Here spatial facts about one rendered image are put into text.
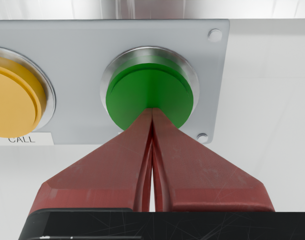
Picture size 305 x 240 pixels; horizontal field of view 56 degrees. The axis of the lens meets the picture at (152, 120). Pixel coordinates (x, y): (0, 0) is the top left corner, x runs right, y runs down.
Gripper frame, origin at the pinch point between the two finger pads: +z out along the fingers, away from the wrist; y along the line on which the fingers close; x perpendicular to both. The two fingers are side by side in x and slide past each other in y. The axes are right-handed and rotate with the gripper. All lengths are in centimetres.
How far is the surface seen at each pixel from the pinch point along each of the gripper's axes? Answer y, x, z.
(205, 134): -2.8, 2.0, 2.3
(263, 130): -10.8, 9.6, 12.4
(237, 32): -6.6, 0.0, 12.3
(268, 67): -9.7, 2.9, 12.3
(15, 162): 14.5, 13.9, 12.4
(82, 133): 3.8, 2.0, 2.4
